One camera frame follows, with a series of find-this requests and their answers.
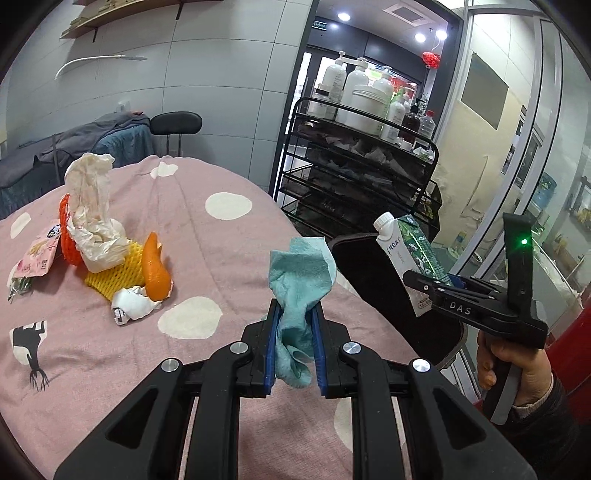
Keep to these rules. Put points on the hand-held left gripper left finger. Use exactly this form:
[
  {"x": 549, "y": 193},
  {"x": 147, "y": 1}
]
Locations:
[{"x": 270, "y": 350}]

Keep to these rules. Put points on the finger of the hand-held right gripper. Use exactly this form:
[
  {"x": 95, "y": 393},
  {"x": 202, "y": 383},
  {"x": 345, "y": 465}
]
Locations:
[
  {"x": 425, "y": 284},
  {"x": 475, "y": 284}
]

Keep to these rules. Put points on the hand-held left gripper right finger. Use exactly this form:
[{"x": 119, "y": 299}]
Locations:
[{"x": 317, "y": 350}]

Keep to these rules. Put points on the white green milk carton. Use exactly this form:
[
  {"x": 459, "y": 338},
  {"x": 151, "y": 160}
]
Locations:
[{"x": 406, "y": 258}]

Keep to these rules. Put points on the teal cloth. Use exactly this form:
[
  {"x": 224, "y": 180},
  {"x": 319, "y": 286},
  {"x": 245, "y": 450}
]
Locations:
[{"x": 300, "y": 286}]

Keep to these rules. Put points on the yellow foam fruit net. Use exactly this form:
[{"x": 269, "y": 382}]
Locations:
[{"x": 115, "y": 279}]

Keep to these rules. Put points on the orange-red foam fruit net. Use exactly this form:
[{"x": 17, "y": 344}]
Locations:
[{"x": 69, "y": 244}]

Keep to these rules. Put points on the person's right forearm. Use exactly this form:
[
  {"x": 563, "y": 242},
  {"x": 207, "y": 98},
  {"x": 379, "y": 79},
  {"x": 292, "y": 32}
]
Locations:
[{"x": 545, "y": 434}]

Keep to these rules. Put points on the person's right hand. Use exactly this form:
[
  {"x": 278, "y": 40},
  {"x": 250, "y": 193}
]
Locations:
[{"x": 531, "y": 376}]

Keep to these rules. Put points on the black chair with wide back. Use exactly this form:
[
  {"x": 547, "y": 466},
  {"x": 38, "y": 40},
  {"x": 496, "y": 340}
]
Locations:
[{"x": 369, "y": 286}]

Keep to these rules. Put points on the red bin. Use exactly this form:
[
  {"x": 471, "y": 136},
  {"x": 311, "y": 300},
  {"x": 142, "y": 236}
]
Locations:
[{"x": 572, "y": 360}]

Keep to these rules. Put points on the pink dotted blanket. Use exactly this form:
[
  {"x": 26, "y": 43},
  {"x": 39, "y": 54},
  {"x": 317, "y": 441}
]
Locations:
[{"x": 207, "y": 258}]

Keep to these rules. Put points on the blue water jug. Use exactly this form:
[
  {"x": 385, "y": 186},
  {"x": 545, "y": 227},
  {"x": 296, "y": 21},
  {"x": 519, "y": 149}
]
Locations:
[{"x": 547, "y": 191}]

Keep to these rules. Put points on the orange peel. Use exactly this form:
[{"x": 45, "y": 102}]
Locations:
[{"x": 154, "y": 272}]

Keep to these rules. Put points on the crumpled white printed wrapper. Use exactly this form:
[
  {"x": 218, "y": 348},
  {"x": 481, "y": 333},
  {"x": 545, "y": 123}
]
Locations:
[{"x": 134, "y": 304}]

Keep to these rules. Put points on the group of white bottles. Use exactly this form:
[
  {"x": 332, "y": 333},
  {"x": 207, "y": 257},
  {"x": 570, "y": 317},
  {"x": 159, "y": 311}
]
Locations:
[{"x": 364, "y": 101}]

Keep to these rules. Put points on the red hanging ornament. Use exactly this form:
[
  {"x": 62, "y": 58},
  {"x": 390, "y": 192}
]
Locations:
[{"x": 430, "y": 60}]

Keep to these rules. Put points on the round ceiling light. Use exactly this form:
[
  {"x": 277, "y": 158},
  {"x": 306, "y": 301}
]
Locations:
[
  {"x": 344, "y": 17},
  {"x": 442, "y": 33},
  {"x": 420, "y": 37}
]

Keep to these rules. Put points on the pink snack packet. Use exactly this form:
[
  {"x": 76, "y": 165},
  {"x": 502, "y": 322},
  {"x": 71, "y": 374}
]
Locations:
[{"x": 39, "y": 251}]

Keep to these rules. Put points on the green crumpled packet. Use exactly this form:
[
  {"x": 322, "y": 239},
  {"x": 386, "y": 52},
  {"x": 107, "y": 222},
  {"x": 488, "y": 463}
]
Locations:
[{"x": 18, "y": 284}]

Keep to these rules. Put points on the ceiling air vent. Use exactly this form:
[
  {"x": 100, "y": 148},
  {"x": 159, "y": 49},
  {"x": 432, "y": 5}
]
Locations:
[{"x": 408, "y": 13}]

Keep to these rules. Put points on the bed with grey blue covers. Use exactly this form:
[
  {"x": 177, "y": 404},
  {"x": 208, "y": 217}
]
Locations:
[{"x": 69, "y": 147}]

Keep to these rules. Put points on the black stool with metal post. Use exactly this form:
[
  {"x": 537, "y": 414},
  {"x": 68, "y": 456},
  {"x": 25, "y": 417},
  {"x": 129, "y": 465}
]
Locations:
[{"x": 178, "y": 122}]

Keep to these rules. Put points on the white curved wall rail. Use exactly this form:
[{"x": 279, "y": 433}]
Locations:
[{"x": 97, "y": 60}]

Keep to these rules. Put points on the wooden wall shelf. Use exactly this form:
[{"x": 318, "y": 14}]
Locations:
[{"x": 115, "y": 14}]

